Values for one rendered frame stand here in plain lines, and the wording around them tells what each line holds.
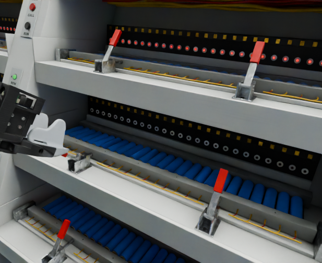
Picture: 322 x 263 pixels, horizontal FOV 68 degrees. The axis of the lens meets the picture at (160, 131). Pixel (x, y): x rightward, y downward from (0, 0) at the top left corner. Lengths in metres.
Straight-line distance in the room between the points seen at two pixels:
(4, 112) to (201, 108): 0.26
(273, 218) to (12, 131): 0.38
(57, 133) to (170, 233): 0.23
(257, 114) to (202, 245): 0.20
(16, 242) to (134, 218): 0.31
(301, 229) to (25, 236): 0.54
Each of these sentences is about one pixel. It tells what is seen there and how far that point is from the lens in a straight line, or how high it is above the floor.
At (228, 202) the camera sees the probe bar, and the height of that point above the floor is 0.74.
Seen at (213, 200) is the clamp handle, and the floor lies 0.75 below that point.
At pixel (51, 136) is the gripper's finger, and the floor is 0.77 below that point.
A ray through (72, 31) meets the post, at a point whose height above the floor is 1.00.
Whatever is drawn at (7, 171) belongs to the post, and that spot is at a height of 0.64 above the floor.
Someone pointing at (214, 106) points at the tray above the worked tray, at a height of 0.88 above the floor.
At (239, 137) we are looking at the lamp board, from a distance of 0.49.
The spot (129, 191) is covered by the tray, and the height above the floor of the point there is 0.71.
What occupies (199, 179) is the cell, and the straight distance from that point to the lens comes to 0.45.
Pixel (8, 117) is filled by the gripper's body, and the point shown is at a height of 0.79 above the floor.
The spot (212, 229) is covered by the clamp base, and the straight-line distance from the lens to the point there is 0.37.
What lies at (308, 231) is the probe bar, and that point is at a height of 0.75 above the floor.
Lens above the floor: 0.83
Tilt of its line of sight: 1 degrees down
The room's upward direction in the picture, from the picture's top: 15 degrees clockwise
